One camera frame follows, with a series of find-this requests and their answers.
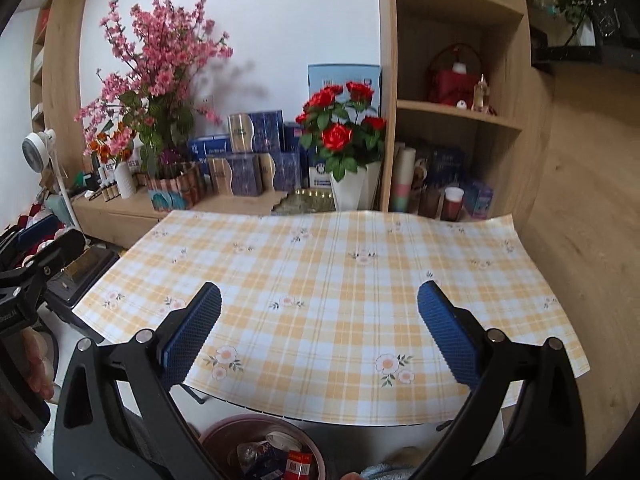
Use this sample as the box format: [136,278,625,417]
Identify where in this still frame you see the pink trash bin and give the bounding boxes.
[200,415,328,479]

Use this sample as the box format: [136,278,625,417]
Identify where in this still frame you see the person left hand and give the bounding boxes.
[21,328,54,401]

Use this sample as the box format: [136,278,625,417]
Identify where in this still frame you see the white desk fan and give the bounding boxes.
[22,129,81,231]

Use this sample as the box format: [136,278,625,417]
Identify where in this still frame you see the white ribbed vase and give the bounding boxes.
[114,162,137,200]

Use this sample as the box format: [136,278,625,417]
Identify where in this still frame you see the red cigarette box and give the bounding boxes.
[283,451,314,480]

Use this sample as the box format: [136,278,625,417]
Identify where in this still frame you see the purple small box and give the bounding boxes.
[463,180,494,220]

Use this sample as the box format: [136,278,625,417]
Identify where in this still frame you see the pink blossom branches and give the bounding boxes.
[75,0,233,178]

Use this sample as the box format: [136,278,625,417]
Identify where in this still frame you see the yellow plaid floral tablecloth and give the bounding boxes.
[76,211,589,426]

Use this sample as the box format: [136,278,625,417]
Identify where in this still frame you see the red paper cup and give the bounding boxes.
[440,186,464,222]

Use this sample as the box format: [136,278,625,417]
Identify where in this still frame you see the gold navy gift box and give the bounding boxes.
[207,154,264,197]

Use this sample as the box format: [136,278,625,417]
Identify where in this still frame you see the top gold navy box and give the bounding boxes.
[227,110,283,153]

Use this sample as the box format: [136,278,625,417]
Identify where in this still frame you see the white flower pot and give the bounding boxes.
[331,162,382,211]

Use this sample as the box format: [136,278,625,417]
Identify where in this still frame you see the gold embossed tray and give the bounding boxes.
[271,188,335,216]

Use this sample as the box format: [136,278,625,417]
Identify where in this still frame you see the stacked paper cups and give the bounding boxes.
[390,148,416,212]

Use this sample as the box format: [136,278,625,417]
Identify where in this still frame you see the wooden shelf unit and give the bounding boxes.
[378,0,552,231]

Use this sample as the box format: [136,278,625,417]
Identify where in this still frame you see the dark blue white box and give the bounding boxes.
[281,122,331,190]

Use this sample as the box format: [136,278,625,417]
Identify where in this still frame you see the red rose bouquet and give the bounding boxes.
[295,81,386,182]

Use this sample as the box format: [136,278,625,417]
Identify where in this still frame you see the light blue tall box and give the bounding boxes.
[307,64,382,114]

